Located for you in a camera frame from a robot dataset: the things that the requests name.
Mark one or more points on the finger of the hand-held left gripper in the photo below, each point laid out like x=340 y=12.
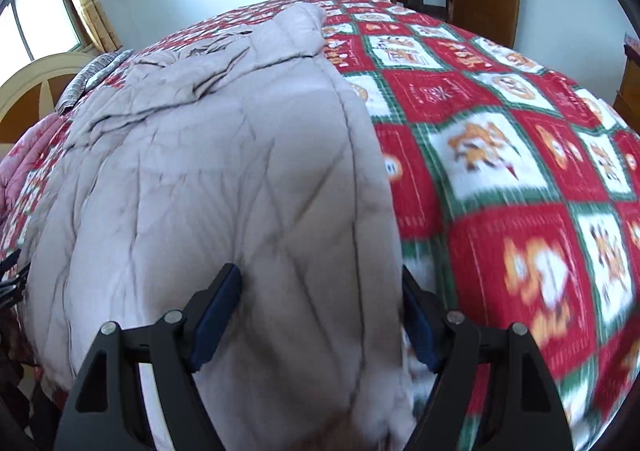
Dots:
x=12 y=288

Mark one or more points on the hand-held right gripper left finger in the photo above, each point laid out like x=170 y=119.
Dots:
x=220 y=316

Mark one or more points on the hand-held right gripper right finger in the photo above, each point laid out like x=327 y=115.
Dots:
x=417 y=326

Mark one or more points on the folded pink blanket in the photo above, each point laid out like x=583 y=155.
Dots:
x=20 y=166

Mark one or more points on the red checked printed bed quilt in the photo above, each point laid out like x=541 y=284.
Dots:
x=500 y=156

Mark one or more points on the cream and wood headboard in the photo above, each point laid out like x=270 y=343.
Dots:
x=35 y=91

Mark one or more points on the striped grey pillow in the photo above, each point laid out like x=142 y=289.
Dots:
x=85 y=78

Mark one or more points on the sliding glass window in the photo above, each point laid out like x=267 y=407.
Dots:
x=45 y=16

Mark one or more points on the wooden cabinet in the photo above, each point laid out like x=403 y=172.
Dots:
x=627 y=91

